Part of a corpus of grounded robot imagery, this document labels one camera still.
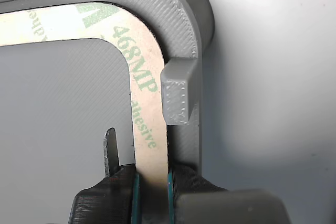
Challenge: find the grey printed frame holder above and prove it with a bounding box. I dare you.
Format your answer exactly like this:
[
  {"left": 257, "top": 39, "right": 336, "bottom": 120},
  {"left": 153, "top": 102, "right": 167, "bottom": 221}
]
[{"left": 0, "top": 0, "right": 216, "bottom": 224}]

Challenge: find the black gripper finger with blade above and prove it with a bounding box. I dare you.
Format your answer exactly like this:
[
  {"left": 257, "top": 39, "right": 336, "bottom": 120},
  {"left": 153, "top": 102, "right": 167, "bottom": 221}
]
[{"left": 68, "top": 127, "right": 142, "bottom": 224}]

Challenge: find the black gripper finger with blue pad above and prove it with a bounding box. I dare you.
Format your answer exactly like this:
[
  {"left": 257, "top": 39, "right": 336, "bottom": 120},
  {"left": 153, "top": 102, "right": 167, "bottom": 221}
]
[{"left": 166, "top": 165, "right": 292, "bottom": 224}]

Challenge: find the tan adhesive rectangular frame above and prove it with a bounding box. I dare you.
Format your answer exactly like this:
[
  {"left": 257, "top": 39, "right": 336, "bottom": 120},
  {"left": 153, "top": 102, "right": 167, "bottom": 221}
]
[{"left": 0, "top": 1, "right": 169, "bottom": 224}]

